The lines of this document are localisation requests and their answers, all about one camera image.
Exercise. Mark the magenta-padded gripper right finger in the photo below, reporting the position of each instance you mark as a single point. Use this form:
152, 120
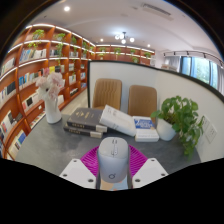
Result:
148, 171

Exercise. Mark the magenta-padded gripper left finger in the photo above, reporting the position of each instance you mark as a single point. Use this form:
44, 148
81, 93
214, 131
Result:
78, 171

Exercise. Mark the white computer mouse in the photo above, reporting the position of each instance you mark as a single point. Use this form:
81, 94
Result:
113, 160

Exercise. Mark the blue and white book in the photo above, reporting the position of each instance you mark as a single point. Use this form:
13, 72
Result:
146, 130

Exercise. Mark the thick white book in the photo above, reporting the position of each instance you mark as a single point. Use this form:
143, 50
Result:
116, 120

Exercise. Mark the green plant in white pot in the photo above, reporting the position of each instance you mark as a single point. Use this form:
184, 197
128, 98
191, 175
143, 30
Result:
180, 116

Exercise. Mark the white vase with pink flowers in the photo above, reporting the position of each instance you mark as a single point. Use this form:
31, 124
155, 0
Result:
52, 106

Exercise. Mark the tan ribbed chair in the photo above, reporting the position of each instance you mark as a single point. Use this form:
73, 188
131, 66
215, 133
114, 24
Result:
142, 99
106, 93

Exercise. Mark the orange wooden shelf unit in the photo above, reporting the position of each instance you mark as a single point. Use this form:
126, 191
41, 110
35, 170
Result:
30, 83

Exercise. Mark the window with curtain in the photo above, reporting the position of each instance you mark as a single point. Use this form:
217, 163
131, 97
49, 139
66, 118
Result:
200, 68

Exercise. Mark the ceiling lamp with round bulbs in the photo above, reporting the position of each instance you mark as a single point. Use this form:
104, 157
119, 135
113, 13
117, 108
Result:
124, 37

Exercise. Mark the ceiling air vent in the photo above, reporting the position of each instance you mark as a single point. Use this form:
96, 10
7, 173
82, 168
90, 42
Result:
156, 10

